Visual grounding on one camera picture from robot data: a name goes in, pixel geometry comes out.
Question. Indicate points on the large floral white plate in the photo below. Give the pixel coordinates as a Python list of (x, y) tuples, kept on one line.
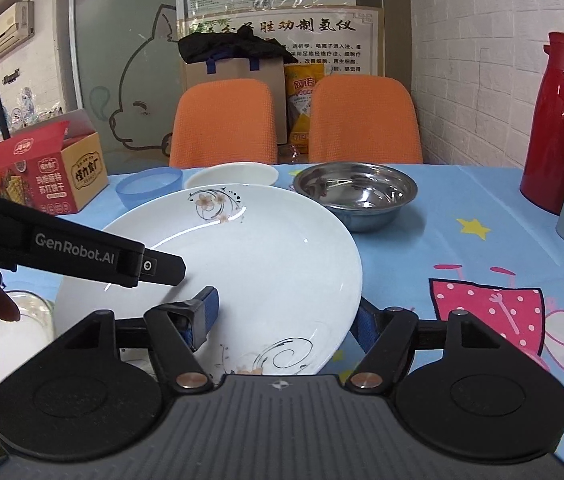
[(272, 270)]

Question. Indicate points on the yellow snack bag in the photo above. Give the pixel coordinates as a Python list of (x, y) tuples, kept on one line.
[(302, 105)]

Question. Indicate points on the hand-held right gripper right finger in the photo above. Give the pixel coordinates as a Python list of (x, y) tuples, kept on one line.
[(364, 325)]

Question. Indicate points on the orange chair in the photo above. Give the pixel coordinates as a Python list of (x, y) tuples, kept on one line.
[(364, 120), (224, 125)]

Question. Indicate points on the small white plate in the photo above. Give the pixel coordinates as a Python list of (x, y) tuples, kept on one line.
[(232, 175)]

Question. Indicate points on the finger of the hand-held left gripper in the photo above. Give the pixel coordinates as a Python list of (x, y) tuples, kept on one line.
[(162, 266)]

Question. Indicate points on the black cloth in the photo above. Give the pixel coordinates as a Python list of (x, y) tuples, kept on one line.
[(232, 45)]

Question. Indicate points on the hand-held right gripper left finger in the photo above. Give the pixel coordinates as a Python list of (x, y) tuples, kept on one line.
[(208, 310)]

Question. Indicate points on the blue printed tablecloth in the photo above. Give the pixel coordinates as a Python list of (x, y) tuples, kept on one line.
[(466, 200)]

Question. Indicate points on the blue plastic bowl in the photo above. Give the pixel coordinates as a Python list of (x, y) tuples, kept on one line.
[(149, 186)]

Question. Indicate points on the wall poster with black script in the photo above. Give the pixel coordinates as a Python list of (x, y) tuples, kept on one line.
[(332, 35)]

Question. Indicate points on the red and orange snack carton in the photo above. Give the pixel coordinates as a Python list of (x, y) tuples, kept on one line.
[(57, 170)]

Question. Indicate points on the stainless steel bowl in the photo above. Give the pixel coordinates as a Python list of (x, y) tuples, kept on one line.
[(356, 191)]

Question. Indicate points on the red thermos jug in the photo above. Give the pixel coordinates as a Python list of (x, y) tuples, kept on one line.
[(559, 125)]

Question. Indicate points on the white air conditioner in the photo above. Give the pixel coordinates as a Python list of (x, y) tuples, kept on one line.
[(12, 27)]

